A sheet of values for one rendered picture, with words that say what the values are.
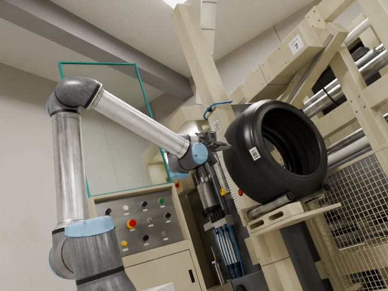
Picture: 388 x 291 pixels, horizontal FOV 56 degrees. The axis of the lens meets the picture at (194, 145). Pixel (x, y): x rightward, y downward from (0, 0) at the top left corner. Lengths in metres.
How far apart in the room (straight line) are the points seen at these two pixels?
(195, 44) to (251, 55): 3.17
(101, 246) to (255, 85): 1.63
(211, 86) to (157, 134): 1.03
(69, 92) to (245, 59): 4.51
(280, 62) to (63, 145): 1.40
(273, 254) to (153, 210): 0.76
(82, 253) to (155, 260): 1.05
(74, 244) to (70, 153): 0.39
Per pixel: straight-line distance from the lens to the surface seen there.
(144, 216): 2.28
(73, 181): 1.41
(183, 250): 2.27
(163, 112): 6.26
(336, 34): 2.25
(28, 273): 4.01
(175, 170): 1.66
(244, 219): 2.11
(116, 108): 1.45
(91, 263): 1.17
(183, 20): 2.74
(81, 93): 1.43
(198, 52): 2.59
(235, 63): 5.81
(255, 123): 1.91
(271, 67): 2.37
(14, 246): 3.99
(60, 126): 1.49
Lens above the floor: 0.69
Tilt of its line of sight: 19 degrees up
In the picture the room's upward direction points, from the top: 19 degrees counter-clockwise
